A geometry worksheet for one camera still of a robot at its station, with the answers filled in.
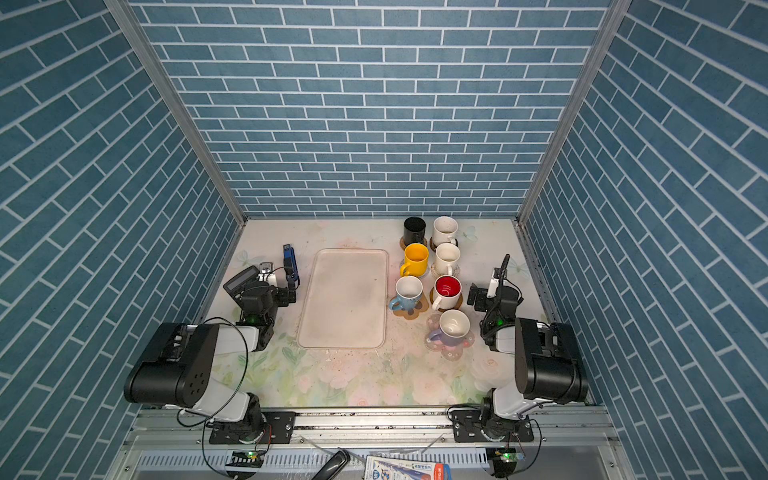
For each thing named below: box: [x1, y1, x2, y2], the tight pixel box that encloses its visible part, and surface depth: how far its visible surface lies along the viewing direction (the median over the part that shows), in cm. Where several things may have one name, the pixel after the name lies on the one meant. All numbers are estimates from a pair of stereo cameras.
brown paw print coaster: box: [392, 291, 429, 320], surface depth 96 cm
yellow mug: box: [400, 243, 429, 277], surface depth 101 cm
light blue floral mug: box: [388, 275, 424, 311], surface depth 91 cm
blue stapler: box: [283, 244, 299, 281], surface depth 106 cm
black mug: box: [404, 217, 427, 245], surface depth 108 cm
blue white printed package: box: [364, 456, 452, 480], surface depth 69 cm
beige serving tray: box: [298, 248, 388, 348], surface depth 100 cm
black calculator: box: [223, 265, 260, 310], surface depth 101 cm
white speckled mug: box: [432, 216, 459, 247], surface depth 107 cm
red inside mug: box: [432, 274, 463, 311], surface depth 93 cm
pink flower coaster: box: [424, 309, 476, 362], surface depth 88 cm
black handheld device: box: [312, 450, 351, 480], surface depth 67 cm
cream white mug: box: [435, 242, 461, 276], surface depth 99 cm
